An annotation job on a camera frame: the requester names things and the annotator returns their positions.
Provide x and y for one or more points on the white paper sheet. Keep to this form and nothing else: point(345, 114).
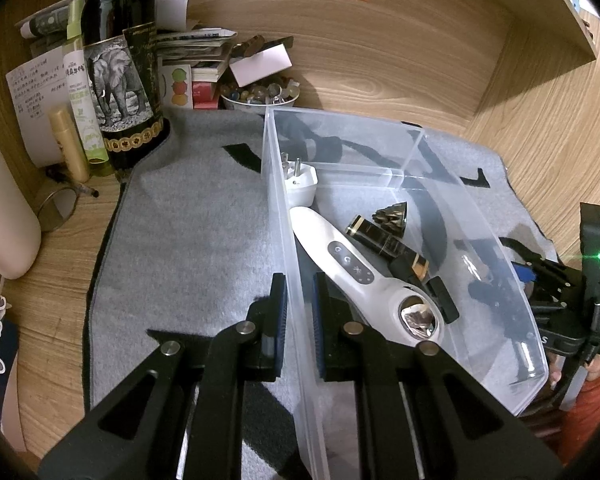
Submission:
point(172, 7)

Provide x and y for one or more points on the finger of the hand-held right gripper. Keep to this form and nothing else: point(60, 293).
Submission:
point(530, 265)

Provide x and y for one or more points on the white plug adapter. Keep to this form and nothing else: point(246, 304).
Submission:
point(300, 185)

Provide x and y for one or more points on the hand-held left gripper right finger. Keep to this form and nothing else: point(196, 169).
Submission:
point(320, 330)

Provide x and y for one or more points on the bowl of beads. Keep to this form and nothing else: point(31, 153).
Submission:
point(257, 97)

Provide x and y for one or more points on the white handheld massager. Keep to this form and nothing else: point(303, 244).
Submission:
point(345, 260)

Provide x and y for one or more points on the pale pink card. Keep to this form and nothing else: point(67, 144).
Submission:
point(260, 65)

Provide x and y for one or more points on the black and gold tube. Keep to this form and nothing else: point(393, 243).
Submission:
point(380, 242)

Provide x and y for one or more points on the white handwritten note paper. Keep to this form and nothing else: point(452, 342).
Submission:
point(30, 95)

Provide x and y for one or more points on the dark wine bottle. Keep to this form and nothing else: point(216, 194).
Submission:
point(120, 10)

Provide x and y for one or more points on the green spray tube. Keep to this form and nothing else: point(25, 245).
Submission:
point(80, 95)

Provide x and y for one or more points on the black pen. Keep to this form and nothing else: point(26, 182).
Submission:
point(77, 187)

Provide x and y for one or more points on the rolled printed paper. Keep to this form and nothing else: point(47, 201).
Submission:
point(45, 20)

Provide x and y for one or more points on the grey mat with black letters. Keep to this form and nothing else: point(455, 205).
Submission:
point(190, 240)

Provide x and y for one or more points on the gold lip balm tube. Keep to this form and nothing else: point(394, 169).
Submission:
point(70, 145)

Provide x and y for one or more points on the small black block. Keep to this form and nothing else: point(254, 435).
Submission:
point(442, 300)

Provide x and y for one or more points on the round silver mirror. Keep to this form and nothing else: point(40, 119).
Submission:
point(55, 207)

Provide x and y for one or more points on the person's right forearm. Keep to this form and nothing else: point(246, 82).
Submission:
point(597, 400)

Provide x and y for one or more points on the cream plastic bottle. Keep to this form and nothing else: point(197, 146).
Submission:
point(5, 210)

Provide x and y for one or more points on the wooden shelf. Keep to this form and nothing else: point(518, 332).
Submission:
point(560, 5)

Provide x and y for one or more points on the stack of books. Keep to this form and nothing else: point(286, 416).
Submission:
point(205, 67)

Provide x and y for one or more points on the gold metal hair clip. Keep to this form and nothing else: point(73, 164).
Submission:
point(392, 216)

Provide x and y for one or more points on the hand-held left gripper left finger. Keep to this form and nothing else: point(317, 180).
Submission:
point(278, 330)

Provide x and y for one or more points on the clear plastic storage box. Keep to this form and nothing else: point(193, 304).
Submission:
point(415, 360)

